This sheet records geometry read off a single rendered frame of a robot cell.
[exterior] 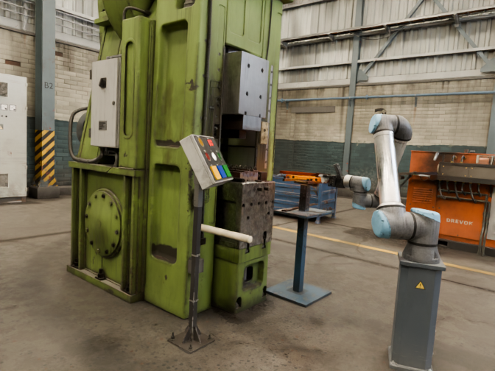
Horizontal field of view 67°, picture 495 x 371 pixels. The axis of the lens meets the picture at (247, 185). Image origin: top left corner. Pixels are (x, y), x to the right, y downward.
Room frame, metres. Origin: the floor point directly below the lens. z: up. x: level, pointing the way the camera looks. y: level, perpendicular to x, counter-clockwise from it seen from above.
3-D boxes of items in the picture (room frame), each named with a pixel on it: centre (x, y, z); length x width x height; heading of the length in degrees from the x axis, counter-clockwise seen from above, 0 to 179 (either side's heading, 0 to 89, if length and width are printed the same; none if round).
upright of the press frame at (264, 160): (3.11, 0.04, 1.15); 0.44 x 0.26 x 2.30; 52
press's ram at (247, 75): (2.75, 0.13, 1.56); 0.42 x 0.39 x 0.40; 52
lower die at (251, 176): (2.72, 0.16, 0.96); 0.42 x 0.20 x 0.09; 52
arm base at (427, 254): (2.01, -0.97, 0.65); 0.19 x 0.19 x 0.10
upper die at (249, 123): (2.72, 0.16, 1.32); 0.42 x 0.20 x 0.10; 52
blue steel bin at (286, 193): (6.61, -0.90, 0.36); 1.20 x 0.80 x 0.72; 57
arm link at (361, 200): (2.53, -0.78, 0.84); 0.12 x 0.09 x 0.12; 93
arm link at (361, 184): (2.53, -0.76, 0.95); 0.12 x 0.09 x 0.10; 50
